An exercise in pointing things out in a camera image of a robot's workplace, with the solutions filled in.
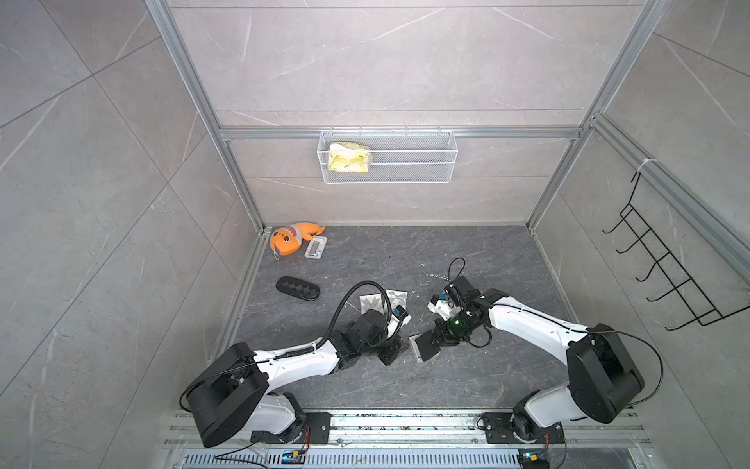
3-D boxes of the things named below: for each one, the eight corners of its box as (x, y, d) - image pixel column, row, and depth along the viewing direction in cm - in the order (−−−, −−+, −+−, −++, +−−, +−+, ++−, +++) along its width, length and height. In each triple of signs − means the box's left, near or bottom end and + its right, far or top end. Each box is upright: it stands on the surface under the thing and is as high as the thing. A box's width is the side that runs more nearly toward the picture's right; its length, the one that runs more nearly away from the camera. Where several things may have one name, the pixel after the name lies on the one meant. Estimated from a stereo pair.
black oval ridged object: (276, 290, 103) (273, 285, 100) (285, 278, 106) (282, 272, 103) (314, 304, 99) (312, 298, 96) (321, 291, 102) (320, 285, 100)
